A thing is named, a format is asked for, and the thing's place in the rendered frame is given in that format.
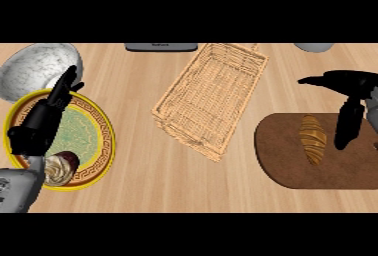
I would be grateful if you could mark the tan wicker basket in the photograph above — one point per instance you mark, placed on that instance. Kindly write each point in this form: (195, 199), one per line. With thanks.
(212, 100)

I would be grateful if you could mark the yellow rimmed patterned plate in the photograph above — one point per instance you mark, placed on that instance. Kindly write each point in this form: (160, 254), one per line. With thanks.
(90, 140)

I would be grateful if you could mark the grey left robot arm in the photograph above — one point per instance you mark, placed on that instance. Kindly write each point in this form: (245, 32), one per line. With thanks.
(18, 186)

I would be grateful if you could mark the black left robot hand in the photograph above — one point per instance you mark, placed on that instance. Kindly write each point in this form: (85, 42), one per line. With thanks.
(39, 123)

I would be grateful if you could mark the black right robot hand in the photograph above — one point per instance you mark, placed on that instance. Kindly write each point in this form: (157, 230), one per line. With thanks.
(350, 110)

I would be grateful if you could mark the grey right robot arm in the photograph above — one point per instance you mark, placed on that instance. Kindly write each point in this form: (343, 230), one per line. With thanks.
(372, 115)

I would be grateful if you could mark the pale grey round object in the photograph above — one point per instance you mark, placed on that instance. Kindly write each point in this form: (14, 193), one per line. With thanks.
(313, 47)

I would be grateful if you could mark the white marble bowl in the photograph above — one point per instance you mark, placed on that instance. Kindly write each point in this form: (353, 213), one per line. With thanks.
(30, 71)

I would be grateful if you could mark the golden brown croissant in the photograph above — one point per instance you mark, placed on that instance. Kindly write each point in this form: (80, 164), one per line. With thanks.
(312, 139)

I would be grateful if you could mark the brown and white cupcake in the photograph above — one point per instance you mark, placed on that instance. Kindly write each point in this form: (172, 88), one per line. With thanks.
(59, 169)

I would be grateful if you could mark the brown wooden cutting board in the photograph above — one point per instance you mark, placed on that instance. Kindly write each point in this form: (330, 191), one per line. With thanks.
(290, 160)

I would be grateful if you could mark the dark grey appliance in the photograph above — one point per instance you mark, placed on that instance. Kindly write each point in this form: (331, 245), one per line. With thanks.
(160, 47)

